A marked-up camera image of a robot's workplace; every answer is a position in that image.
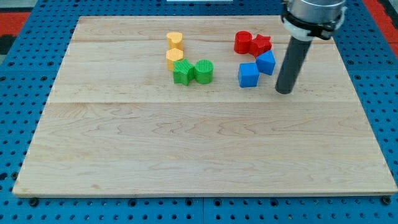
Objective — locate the wooden board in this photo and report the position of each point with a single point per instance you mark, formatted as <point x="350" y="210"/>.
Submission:
<point x="116" y="125"/>

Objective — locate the green cylinder block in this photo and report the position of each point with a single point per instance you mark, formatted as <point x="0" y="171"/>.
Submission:
<point x="204" y="71"/>

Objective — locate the red cylinder block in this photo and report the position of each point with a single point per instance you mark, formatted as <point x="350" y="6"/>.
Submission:
<point x="242" y="42"/>

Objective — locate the green star block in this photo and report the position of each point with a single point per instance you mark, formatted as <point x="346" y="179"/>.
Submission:
<point x="183" y="72"/>

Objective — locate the red star block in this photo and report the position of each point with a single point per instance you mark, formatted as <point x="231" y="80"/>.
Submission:
<point x="259" y="45"/>

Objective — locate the blue pentagon block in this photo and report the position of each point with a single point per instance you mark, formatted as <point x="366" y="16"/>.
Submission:
<point x="266" y="63"/>

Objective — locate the yellow hexagon block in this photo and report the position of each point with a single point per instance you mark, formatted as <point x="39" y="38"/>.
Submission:
<point x="173" y="55"/>

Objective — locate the blue cube block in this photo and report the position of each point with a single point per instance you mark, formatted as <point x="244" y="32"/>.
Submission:
<point x="248" y="75"/>

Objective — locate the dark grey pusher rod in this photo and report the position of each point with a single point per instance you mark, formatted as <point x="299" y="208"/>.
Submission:
<point x="294" y="57"/>

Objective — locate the yellow heart block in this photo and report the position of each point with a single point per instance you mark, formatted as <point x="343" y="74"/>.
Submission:
<point x="175" y="40"/>

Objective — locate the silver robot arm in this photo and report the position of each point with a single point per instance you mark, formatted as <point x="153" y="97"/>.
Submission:
<point x="307" y="19"/>

